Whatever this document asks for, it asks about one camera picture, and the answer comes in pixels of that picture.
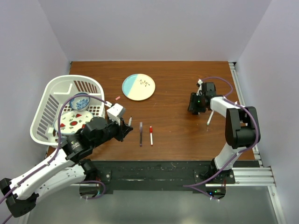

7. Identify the white plastic dish basket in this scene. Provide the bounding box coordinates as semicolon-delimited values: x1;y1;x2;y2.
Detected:
30;75;105;148

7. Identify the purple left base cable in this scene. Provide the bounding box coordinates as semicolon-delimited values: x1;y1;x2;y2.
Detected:
79;178;107;200

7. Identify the purple pen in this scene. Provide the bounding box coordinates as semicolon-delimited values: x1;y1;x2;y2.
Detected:
139;122;143;147

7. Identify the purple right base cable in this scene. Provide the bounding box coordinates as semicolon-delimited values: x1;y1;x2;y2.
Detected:
183;184;220;201

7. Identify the blue patterned bowl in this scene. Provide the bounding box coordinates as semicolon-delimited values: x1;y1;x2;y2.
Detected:
69;92;90;111

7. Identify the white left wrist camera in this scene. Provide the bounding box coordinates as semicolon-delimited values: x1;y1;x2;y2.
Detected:
107;103;126;125

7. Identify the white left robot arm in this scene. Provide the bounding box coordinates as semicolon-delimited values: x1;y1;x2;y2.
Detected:
0;117;133;217

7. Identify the cream and teal plate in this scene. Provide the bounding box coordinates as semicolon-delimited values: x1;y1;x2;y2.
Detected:
122;74;156;101

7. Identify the watermelon patterned plate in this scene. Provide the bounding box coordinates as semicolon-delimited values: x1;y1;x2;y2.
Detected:
60;111;93;135

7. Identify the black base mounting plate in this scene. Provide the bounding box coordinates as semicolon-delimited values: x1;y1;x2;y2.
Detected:
70;160;236;196

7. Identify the aluminium frame rail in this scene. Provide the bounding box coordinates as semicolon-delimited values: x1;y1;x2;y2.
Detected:
228;61;276;187

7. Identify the white black-tip marker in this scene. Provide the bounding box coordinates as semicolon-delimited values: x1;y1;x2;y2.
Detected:
206;111;214;126

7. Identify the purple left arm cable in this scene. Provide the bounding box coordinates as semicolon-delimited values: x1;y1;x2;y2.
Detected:
0;94;112;224

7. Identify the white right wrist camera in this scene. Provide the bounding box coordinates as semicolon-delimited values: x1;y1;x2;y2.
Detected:
196;78;203;96

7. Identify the grey silver pen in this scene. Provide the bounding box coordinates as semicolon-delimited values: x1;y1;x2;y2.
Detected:
128;116;132;126

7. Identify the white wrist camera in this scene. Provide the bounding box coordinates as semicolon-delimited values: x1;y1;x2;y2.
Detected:
107;103;126;125
196;78;203;96

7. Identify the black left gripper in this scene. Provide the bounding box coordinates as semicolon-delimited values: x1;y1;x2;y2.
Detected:
92;116;133;148

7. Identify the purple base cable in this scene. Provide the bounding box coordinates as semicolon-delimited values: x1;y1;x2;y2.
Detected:
183;184;220;201
79;178;107;200

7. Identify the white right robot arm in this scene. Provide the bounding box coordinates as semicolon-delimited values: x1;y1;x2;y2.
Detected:
188;79;261;183

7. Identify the red marker pen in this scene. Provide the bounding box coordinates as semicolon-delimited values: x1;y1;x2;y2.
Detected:
149;126;153;146

